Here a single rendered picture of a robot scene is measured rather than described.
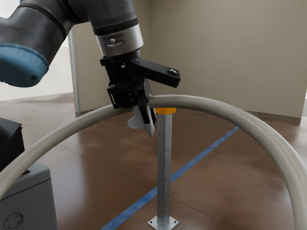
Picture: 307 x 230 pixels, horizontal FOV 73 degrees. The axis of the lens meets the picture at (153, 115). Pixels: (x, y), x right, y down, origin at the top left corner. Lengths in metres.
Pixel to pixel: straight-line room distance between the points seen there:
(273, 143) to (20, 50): 0.40
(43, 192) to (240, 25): 6.02
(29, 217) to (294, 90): 5.86
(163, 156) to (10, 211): 0.99
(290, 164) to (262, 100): 6.03
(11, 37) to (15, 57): 0.03
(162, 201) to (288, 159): 1.60
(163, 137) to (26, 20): 1.30
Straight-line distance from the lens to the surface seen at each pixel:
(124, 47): 0.42
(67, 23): 0.47
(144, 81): 0.46
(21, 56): 0.39
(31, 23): 0.42
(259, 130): 0.36
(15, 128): 1.15
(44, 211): 1.32
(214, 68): 6.64
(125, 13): 0.42
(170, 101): 0.47
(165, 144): 1.60
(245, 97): 6.41
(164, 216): 1.95
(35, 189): 1.23
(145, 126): 0.49
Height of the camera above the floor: 1.38
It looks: 15 degrees down
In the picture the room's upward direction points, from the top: straight up
